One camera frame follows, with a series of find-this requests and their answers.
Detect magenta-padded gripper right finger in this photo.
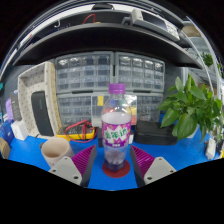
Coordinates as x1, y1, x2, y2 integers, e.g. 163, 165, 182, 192
129, 144, 177, 188

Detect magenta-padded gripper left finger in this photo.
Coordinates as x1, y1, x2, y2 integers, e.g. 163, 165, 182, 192
48, 144, 98, 188

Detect clear purple-capped drink bottle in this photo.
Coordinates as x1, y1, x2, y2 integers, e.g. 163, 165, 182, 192
101, 83, 133, 174

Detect beige mug with grey dashes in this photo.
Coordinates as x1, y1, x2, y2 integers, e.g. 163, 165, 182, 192
40, 137, 75, 168

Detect flat round red coaster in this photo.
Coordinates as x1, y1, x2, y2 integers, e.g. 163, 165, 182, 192
102, 159, 131, 179

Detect black rectangular case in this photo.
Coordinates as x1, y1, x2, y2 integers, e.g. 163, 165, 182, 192
132, 120, 178, 146

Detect yellow multimeter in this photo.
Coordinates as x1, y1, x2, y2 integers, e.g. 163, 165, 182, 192
55, 124, 98, 143

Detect red multimeter test leads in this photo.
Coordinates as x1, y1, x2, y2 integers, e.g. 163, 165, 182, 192
64, 119, 96, 144

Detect grey small-parts drawer cabinet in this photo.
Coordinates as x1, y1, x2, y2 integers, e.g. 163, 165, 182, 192
114, 51, 166, 94
56, 92, 111, 130
135, 92, 165, 123
54, 51, 115, 95

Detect white plant pot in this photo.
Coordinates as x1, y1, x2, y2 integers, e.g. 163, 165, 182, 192
204, 136, 218, 161

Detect dark grey zip case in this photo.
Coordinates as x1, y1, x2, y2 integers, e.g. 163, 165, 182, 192
30, 90, 55, 137

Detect green leafy potted plant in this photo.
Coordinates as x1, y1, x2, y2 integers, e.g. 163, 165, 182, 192
156, 74, 224, 143

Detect brown cardboard box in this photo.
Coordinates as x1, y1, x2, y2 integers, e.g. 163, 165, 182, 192
0, 137, 12, 160

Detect small green hanging plant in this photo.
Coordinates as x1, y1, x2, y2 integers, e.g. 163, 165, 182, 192
199, 51, 215, 68

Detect black overhead shelf unit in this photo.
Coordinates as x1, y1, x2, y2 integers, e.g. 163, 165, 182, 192
0, 2, 215, 72

